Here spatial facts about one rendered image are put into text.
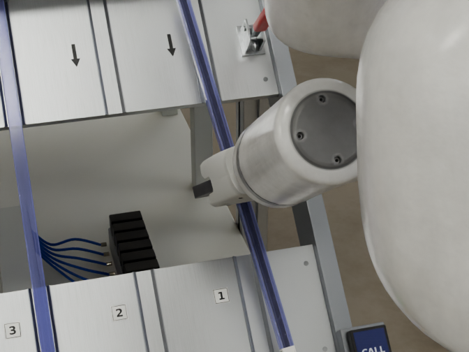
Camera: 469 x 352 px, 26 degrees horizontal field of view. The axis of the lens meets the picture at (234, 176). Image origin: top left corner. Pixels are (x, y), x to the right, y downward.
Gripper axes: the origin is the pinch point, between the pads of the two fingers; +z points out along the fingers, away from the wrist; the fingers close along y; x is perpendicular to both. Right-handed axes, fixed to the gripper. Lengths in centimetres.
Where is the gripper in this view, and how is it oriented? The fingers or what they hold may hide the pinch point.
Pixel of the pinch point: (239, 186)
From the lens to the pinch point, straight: 107.5
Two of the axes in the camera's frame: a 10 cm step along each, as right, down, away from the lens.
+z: -2.1, 1.5, 9.7
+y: -9.5, 2.1, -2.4
